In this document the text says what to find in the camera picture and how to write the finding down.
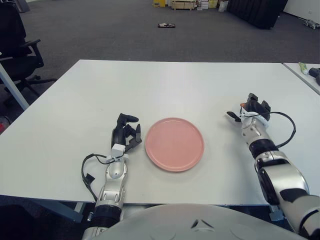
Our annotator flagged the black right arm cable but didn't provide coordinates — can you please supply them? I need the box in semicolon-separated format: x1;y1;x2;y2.
243;111;297;149

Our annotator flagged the white desk leg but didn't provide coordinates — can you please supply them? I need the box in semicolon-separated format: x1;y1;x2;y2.
0;59;30;111

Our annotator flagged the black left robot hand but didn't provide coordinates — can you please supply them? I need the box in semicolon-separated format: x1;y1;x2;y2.
110;112;143;154

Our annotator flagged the black office chair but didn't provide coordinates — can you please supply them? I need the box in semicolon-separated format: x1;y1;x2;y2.
0;0;58;101

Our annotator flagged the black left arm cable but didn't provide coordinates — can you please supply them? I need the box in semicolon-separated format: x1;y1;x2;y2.
81;153;113;201

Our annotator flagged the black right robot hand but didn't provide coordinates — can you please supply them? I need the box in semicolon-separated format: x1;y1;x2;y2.
224;92;272;128

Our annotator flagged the grey quadruped robot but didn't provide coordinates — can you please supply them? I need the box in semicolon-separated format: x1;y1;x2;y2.
303;19;320;30

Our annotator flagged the black partition screen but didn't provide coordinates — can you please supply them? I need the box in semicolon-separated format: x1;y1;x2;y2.
226;0;290;30

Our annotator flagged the red grey floor item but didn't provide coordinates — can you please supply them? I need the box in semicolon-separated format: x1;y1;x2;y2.
0;116;12;135

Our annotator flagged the grey robot torso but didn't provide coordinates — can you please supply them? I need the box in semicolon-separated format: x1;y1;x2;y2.
82;203;308;240

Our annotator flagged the wooden crate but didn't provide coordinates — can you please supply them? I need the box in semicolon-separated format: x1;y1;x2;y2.
171;0;198;11

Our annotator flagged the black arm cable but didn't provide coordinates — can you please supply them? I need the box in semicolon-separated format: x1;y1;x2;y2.
81;153;113;201
243;111;297;149

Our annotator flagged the pink round plate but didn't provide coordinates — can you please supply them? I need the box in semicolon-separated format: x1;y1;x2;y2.
144;116;205;173

